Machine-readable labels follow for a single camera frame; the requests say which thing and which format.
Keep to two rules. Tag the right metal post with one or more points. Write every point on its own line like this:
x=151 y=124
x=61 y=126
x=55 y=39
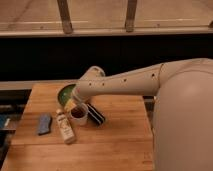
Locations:
x=130 y=15

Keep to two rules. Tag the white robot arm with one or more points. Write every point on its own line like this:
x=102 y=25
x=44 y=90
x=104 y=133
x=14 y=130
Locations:
x=183 y=110

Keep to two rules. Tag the white ceramic cup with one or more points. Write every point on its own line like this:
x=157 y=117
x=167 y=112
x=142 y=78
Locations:
x=81 y=121

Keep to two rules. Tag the green ceramic bowl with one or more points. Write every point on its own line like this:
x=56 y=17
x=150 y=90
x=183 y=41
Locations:
x=65 y=94

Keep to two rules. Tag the metal post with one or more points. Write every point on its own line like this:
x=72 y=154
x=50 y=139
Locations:
x=130 y=15
x=65 y=16

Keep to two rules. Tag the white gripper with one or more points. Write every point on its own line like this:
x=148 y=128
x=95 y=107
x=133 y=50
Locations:
x=70 y=104

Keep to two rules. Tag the white plastic bottle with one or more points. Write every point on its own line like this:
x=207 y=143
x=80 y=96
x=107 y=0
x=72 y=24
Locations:
x=65 y=128

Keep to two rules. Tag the left metal post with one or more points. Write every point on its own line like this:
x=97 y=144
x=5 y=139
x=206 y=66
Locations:
x=65 y=16

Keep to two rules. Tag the blue sponge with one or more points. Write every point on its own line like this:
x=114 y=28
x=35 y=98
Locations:
x=44 y=125

